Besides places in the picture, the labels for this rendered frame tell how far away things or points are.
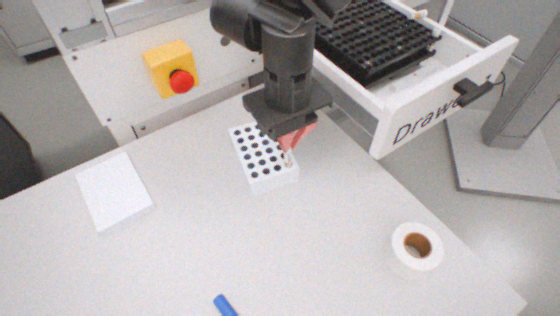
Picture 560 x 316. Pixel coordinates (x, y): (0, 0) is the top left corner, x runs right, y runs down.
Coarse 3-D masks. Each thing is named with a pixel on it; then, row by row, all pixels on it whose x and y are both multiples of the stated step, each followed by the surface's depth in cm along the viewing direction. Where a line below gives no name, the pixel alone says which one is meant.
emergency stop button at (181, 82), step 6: (180, 72) 53; (186, 72) 54; (174, 78) 53; (180, 78) 53; (186, 78) 54; (192, 78) 55; (174, 84) 53; (180, 84) 54; (186, 84) 54; (192, 84) 55; (174, 90) 54; (180, 90) 55; (186, 90) 55
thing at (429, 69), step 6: (426, 66) 62; (432, 66) 62; (414, 72) 61; (420, 72) 61; (426, 72) 61; (432, 72) 62; (402, 78) 60; (408, 78) 60; (414, 78) 60; (420, 78) 61; (396, 84) 59; (402, 84) 59; (408, 84) 60; (396, 90) 59
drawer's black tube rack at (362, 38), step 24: (360, 0) 67; (336, 24) 61; (360, 24) 61; (384, 24) 61; (408, 24) 62; (336, 48) 57; (360, 48) 56; (384, 48) 57; (360, 72) 57; (384, 72) 58
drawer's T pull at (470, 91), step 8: (464, 80) 50; (456, 88) 49; (464, 88) 49; (472, 88) 49; (480, 88) 48; (488, 88) 49; (464, 96) 47; (472, 96) 47; (480, 96) 49; (464, 104) 47
